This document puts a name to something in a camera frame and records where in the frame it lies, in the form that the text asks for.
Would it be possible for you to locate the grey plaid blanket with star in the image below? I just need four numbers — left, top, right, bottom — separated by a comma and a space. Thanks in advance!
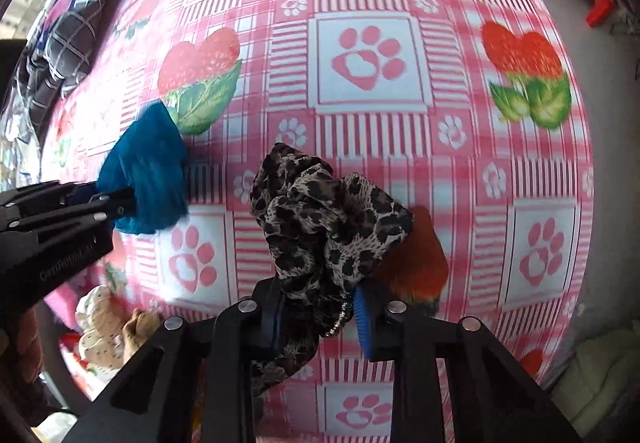
15, 0, 113, 98

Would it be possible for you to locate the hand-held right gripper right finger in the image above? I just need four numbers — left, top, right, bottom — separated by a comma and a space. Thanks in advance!
352, 282, 581, 443

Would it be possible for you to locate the blue cloth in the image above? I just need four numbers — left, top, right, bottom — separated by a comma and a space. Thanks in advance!
96, 102, 191, 236

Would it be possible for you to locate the leopard print scrunchie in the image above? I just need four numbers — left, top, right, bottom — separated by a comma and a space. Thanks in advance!
249, 142, 416, 399

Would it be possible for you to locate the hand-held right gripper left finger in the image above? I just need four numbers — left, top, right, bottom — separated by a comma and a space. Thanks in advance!
70, 279, 287, 443

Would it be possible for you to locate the pink strawberry paw tablecloth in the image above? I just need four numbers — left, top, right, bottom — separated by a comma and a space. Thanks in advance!
37, 0, 596, 443

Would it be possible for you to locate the white polka dot scrunchie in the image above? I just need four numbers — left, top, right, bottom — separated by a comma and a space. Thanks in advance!
75, 285, 128, 369

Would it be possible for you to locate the purple cloth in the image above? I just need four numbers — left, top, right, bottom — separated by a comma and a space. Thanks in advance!
42, 0, 68, 31

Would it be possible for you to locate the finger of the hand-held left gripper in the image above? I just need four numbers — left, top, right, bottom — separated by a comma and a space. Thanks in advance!
20, 203, 136, 237
10, 180, 137, 214

